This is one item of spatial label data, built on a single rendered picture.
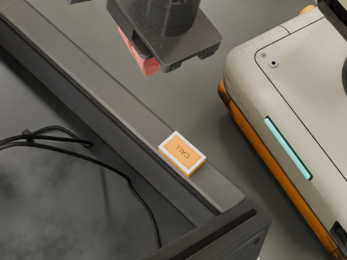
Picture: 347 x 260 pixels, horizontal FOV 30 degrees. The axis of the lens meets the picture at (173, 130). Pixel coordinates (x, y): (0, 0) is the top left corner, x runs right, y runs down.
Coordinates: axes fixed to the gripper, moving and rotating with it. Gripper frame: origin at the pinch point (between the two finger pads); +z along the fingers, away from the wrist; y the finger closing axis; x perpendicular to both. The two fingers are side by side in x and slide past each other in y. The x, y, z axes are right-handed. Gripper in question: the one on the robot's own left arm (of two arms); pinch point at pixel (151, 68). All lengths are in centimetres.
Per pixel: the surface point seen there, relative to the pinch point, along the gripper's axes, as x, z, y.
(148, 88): 47, 106, -48
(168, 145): 1.7, 11.7, 4.2
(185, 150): 2.8, 11.3, 5.9
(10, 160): -12.1, 28.4, -10.5
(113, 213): -4.4, 26.1, 4.1
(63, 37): -0.5, 14.8, -16.8
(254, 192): 53, 102, -4
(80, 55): -0.1, 14.5, -13.2
